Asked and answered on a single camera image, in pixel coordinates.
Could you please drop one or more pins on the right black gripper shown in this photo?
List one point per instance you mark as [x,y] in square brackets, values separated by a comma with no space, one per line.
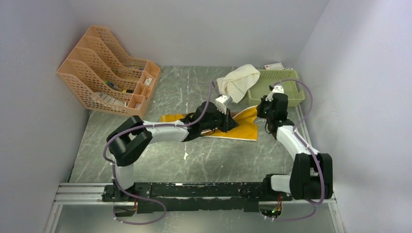
[259,108]

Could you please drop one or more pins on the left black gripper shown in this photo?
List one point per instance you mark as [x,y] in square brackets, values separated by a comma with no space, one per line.
[229,123]

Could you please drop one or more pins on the yellow brown bear towel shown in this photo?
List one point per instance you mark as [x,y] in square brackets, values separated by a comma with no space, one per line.
[247,129]

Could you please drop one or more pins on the orange plastic file organizer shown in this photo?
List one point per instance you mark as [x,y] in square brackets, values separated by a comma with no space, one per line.
[104,77]

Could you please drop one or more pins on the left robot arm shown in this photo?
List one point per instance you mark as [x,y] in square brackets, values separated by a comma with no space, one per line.
[127,142]

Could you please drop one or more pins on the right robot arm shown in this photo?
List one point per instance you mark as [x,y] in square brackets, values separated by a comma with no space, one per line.
[311,177]

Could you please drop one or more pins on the cream white towel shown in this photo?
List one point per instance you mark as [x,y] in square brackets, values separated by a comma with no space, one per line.
[237,82]

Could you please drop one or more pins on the white red card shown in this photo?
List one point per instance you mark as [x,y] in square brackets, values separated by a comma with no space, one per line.
[275,66]

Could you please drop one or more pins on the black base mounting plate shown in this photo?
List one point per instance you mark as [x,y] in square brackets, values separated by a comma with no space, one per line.
[150,197]

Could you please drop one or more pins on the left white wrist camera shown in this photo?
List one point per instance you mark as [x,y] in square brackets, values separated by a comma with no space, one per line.
[222,102]

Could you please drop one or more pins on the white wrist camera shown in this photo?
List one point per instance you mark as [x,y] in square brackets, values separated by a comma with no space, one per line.
[222,102]
[276,89]

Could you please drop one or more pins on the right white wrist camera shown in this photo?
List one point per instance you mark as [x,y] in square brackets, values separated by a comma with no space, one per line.
[276,89]

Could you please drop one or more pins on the aluminium rail frame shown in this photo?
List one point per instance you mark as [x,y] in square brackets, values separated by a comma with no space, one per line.
[78,207]

